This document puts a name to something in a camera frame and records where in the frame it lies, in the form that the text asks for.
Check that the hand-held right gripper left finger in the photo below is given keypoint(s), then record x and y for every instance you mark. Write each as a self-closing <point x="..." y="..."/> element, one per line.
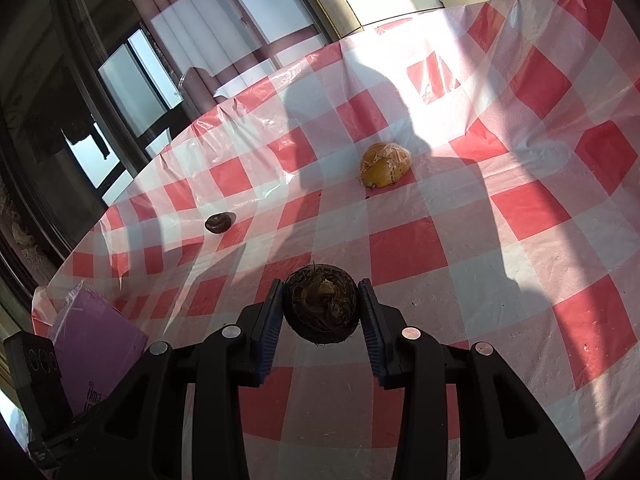
<point x="270" y="332"/>

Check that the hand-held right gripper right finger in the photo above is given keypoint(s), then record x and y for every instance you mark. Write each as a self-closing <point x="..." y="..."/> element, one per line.
<point x="368" y="332"/>

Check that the dark brown water chestnut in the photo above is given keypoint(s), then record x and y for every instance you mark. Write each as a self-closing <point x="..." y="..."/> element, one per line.
<point x="321" y="305"/>

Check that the purple box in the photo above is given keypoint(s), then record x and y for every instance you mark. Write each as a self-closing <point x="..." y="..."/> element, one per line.
<point x="95" y="350"/>

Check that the dark round chestnut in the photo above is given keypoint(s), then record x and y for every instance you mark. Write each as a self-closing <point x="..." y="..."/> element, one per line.
<point x="218" y="222"/>

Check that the red white checkered tablecloth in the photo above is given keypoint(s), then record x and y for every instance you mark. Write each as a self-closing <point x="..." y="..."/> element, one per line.
<point x="450" y="240"/>

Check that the yellow plastic-wrapped fruit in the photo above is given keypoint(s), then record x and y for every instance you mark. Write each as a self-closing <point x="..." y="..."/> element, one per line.
<point x="385" y="164"/>

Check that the dark hanging cloth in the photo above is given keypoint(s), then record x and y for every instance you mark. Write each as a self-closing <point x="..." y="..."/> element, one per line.
<point x="65" y="132"/>

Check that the glass window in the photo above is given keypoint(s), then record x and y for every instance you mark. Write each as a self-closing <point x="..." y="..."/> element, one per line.
<point x="135" y="85"/>

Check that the pink curtain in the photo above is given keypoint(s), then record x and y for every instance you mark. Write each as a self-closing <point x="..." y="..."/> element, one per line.
<point x="240" y="20"/>

